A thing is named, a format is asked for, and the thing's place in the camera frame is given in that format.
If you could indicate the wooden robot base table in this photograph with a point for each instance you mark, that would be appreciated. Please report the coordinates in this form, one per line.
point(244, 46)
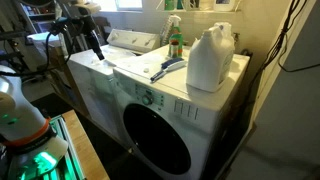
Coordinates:
point(81, 161)

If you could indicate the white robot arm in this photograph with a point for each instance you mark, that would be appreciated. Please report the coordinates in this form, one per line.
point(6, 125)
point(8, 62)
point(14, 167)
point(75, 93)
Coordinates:
point(27, 134)

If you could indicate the large white detergent jug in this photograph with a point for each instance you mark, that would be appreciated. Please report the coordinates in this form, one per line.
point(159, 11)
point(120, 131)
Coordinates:
point(210, 58)

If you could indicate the white top-load dryer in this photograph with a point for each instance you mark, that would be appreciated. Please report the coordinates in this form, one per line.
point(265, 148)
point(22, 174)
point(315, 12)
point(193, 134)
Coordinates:
point(94, 77)

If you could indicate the green spray bottle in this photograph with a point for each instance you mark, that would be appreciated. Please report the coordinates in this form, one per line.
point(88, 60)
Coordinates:
point(176, 39)

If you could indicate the blue and white brush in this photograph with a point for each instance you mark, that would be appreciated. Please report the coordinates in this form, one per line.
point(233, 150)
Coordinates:
point(169, 65)

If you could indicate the wall shelf with items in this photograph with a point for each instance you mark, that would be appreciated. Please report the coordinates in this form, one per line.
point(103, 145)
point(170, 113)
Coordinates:
point(216, 6)

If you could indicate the white front-load washing machine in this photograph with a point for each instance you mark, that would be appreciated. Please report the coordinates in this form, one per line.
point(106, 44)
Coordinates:
point(175, 129)

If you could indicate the small white cap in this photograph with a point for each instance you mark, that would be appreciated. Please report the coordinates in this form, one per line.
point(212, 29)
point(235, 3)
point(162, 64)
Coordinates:
point(146, 70)

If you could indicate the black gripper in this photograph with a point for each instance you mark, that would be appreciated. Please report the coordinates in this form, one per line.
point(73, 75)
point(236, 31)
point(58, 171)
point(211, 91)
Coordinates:
point(89, 32)

